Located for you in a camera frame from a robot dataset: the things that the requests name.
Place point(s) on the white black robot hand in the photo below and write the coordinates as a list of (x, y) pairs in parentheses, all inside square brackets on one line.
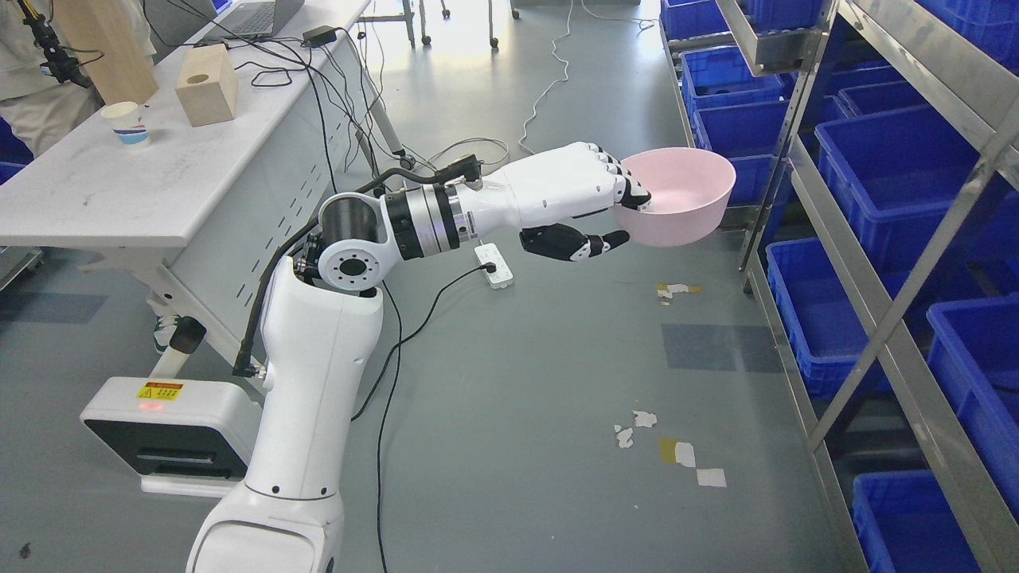
[(536, 194)]

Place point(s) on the pink plastic bowl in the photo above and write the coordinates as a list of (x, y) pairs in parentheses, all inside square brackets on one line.
[(689, 190)]

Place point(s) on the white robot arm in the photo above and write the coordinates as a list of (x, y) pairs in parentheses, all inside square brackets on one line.
[(320, 313)]

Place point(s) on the white robot base unit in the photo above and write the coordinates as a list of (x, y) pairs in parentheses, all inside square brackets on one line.
[(182, 437)]

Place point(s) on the white power strip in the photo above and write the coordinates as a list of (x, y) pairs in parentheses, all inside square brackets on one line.
[(496, 271)]

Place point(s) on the white desk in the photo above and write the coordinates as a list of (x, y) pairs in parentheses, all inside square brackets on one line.
[(197, 214)]

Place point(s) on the grey laptop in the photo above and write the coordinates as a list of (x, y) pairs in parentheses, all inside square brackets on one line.
[(252, 20)]

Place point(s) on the steel shelving rack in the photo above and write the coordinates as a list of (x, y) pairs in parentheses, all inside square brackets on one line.
[(876, 145)]

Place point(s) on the small wooden block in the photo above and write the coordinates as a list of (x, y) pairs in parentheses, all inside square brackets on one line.
[(207, 85)]

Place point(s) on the paper cup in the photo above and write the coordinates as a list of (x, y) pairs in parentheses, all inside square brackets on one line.
[(125, 121)]

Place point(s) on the tall wooden block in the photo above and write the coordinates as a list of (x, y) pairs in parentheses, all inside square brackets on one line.
[(120, 70)]

